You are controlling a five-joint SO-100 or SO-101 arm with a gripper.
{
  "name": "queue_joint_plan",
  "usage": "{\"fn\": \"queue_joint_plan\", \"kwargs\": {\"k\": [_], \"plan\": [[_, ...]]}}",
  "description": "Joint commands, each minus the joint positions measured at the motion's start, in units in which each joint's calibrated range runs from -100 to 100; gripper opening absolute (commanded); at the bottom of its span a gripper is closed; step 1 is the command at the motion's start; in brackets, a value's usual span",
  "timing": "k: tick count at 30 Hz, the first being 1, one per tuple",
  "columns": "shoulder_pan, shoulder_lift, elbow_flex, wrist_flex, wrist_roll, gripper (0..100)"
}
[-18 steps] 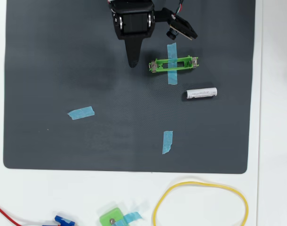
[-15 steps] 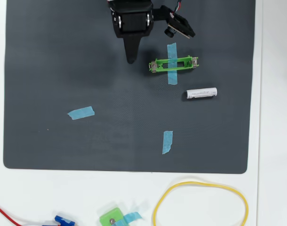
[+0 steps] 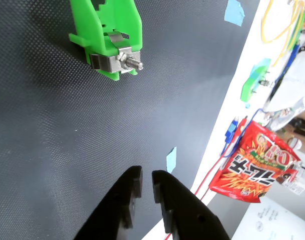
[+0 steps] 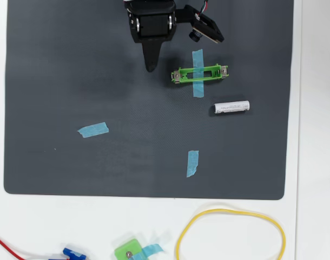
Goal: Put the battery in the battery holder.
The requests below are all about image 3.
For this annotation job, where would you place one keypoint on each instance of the red snack bag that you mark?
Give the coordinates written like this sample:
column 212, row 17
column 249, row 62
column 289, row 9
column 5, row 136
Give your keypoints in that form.
column 252, row 170

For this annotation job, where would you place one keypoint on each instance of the yellow rubber band loop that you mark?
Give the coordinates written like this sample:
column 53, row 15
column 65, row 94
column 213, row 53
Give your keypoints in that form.
column 263, row 28

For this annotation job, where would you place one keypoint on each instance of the green battery holder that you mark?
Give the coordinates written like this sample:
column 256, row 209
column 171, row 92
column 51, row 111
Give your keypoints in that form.
column 92, row 30

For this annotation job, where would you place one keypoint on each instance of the small green printed block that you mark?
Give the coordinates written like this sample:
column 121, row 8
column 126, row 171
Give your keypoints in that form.
column 250, row 87

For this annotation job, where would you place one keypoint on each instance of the blue tape on green block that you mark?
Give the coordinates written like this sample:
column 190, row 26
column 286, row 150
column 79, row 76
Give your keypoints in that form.
column 261, row 66

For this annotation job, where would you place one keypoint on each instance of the clear plastic bag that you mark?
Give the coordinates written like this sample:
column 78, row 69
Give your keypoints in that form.
column 297, row 82

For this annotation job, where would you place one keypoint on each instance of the small blue tape scrap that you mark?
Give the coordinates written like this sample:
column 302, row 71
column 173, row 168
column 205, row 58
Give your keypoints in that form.
column 247, row 105

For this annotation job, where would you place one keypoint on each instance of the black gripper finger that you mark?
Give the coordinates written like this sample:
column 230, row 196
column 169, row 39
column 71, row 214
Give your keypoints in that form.
column 117, row 200
column 187, row 212

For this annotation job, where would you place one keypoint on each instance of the clear plastic wrapper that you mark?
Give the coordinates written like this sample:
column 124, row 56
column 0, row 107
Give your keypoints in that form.
column 302, row 182

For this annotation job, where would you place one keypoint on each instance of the blue tape strip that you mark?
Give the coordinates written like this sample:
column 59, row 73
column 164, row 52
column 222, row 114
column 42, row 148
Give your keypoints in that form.
column 171, row 160
column 233, row 12

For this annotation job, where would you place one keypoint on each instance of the white paper sheet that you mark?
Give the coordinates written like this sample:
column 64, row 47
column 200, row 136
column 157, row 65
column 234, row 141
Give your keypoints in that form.
column 280, row 220

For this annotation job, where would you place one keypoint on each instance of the black rubber mat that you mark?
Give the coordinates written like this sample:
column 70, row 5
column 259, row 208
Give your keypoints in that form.
column 42, row 125

